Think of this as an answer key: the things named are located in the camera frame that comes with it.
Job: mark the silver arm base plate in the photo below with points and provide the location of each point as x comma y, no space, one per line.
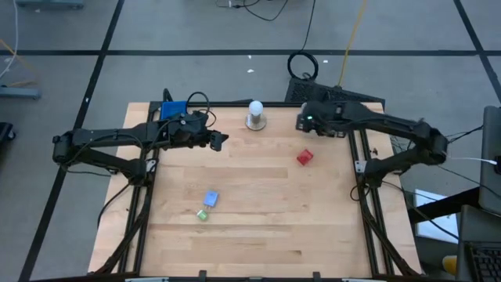
151,165
359,166

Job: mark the black keyboard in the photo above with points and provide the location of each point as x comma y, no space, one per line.
485,262

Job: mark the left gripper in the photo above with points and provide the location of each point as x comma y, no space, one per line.
188,131

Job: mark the black perforated panel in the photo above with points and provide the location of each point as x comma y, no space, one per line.
305,92

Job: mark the red digital clock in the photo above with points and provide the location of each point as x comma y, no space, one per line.
304,157

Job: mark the white bulb lamp wooden base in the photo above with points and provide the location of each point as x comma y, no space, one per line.
256,107

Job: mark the black aluminium table frame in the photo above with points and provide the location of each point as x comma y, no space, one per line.
282,104

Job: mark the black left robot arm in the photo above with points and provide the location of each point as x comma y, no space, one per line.
113,137

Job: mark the grey cart base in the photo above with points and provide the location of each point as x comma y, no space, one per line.
51,4
19,92

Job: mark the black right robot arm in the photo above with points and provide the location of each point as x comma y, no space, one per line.
391,125

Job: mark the blue plastic bin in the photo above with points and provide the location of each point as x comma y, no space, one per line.
172,109

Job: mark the black caster wheel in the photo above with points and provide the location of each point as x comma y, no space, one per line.
6,133

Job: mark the light blue wall charger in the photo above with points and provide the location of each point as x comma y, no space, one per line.
211,198

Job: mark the yellow object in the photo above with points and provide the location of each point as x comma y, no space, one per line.
450,264

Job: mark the green white USB charger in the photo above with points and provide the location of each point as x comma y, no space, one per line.
202,215

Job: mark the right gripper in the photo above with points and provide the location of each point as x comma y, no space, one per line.
325,117

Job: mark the black frame bracket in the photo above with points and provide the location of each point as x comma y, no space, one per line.
202,275
316,275

